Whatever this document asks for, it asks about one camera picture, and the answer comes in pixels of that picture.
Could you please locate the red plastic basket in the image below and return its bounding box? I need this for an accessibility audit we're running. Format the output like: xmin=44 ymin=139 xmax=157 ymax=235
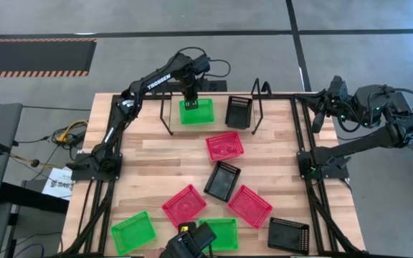
xmin=161 ymin=183 xmax=208 ymax=229
xmin=205 ymin=131 xmax=245 ymax=163
xmin=227 ymin=184 xmax=274 ymax=230

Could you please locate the black plastic basket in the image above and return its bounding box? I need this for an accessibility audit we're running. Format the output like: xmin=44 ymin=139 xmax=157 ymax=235
xmin=267 ymin=216 xmax=310 ymax=256
xmin=224 ymin=95 xmax=254 ymax=130
xmin=203 ymin=161 xmax=242 ymax=204

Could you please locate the white printed paper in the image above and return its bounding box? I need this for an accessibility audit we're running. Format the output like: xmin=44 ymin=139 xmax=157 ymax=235
xmin=42 ymin=166 xmax=74 ymax=201

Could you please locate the green plastic basket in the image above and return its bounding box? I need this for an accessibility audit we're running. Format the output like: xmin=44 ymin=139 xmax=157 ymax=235
xmin=179 ymin=97 xmax=216 ymax=126
xmin=110 ymin=210 xmax=157 ymax=257
xmin=197 ymin=217 xmax=239 ymax=252

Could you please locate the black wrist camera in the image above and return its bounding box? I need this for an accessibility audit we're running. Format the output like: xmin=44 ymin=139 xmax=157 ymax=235
xmin=191 ymin=54 xmax=212 ymax=74
xmin=330 ymin=75 xmax=349 ymax=100

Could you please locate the black device with yellow tag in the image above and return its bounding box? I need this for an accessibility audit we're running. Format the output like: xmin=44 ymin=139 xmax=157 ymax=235
xmin=158 ymin=221 xmax=218 ymax=258

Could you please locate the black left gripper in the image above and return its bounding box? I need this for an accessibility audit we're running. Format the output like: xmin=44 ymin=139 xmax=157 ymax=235
xmin=182 ymin=73 xmax=199 ymax=110

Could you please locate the yellow cable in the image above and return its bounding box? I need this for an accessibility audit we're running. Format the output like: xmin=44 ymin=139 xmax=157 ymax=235
xmin=54 ymin=120 xmax=89 ymax=144

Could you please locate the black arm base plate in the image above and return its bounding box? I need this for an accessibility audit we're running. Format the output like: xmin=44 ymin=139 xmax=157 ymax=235
xmin=70 ymin=152 xmax=123 ymax=181
xmin=297 ymin=149 xmax=350 ymax=180

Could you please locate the black stand base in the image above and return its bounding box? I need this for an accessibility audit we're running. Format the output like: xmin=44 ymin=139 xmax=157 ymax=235
xmin=0 ymin=181 xmax=70 ymax=215

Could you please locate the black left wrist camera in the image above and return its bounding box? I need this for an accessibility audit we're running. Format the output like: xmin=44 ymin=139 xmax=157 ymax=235
xmin=191 ymin=54 xmax=212 ymax=74

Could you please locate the black hazard-striped floor mat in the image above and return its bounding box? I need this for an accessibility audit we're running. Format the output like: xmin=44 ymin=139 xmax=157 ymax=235
xmin=0 ymin=38 xmax=98 ymax=78

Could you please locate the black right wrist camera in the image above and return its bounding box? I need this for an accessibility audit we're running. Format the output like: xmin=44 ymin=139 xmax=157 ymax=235
xmin=330 ymin=75 xmax=349 ymax=100

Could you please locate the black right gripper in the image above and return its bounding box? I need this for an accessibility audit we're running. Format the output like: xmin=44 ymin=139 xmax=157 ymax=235
xmin=301 ymin=91 xmax=355 ymax=134

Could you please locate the black aluminium rig frame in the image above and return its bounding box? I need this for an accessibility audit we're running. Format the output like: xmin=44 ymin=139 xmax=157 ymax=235
xmin=61 ymin=92 xmax=364 ymax=258

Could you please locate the black wire wooden shelf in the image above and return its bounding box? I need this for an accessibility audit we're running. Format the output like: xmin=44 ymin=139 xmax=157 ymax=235
xmin=158 ymin=77 xmax=272 ymax=136

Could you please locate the black camera cable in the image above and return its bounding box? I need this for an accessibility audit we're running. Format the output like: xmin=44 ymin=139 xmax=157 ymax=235
xmin=206 ymin=58 xmax=232 ymax=78

